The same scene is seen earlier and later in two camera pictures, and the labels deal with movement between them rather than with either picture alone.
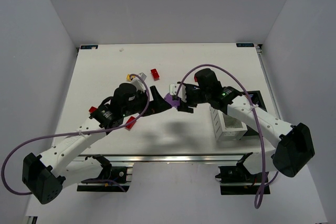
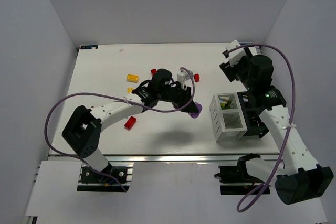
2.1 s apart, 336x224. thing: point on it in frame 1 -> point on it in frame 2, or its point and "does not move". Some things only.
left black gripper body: (148, 100) -> (184, 98)
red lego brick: (130, 126) does not move
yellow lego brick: (128, 77) does not move
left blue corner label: (88, 46) does not move
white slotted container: (227, 128) does not move
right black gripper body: (186, 96) -> (227, 69)
